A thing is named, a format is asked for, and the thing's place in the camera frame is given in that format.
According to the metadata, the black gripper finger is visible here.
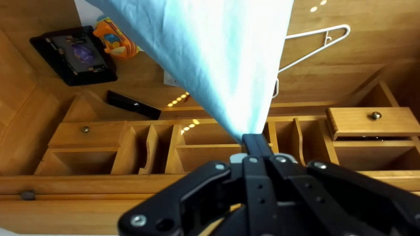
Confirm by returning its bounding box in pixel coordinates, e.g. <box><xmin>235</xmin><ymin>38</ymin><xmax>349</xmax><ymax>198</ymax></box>
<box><xmin>242</xmin><ymin>134</ymin><xmax>278</xmax><ymax>236</ymax></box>

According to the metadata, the light blue towel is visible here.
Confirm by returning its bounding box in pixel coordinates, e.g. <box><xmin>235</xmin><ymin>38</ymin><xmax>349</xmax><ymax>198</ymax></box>
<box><xmin>86</xmin><ymin>0</ymin><xmax>294</xmax><ymax>140</ymax></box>

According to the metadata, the black remote bar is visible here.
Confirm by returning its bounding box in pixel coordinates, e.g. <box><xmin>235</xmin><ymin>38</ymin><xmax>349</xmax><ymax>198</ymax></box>
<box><xmin>106</xmin><ymin>90</ymin><xmax>161</xmax><ymax>119</ymax></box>

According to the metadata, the wooden roll-top desk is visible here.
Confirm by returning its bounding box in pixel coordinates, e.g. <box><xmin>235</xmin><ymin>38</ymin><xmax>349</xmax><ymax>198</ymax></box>
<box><xmin>0</xmin><ymin>0</ymin><xmax>420</xmax><ymax>235</ymax></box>

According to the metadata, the black tablet device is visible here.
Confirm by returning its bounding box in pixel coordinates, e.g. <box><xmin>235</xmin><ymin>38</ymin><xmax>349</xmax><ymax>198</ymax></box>
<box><xmin>29</xmin><ymin>26</ymin><xmax>118</xmax><ymax>86</ymax></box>

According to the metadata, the white wire hanger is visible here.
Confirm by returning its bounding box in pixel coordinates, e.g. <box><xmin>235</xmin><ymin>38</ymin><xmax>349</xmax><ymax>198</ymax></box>
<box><xmin>271</xmin><ymin>24</ymin><xmax>351</xmax><ymax>100</ymax></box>

